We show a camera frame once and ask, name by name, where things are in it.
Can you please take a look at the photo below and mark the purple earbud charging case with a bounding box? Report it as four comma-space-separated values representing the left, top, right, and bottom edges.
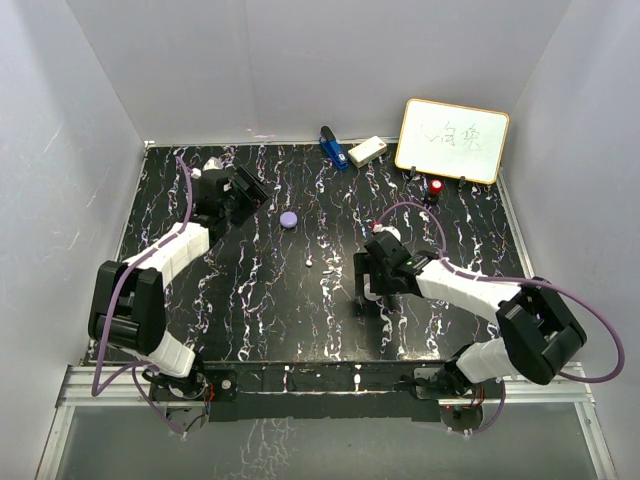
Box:
279, 211, 298, 229

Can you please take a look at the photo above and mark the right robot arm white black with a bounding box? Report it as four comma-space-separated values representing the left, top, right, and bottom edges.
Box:
353, 231, 587, 397

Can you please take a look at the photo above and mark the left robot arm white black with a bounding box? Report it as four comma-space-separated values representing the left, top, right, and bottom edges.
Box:
88, 163, 269, 399

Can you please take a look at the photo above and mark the blue stapler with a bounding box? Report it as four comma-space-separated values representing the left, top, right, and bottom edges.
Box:
319, 126, 349, 170

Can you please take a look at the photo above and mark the red emergency stop button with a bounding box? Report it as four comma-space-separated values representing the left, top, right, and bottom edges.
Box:
423, 179, 443, 205

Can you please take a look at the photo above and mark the small cream cardboard box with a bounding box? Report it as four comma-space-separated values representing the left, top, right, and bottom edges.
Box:
348, 136, 387, 168

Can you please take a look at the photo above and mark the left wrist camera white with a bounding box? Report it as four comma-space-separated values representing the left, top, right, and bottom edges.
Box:
190, 157, 227, 181

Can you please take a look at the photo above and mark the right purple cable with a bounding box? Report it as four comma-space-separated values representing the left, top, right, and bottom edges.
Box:
374, 201, 626, 436

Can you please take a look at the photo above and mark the whiteboard with yellow frame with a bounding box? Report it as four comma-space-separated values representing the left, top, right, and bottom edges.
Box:
395, 98, 510, 185

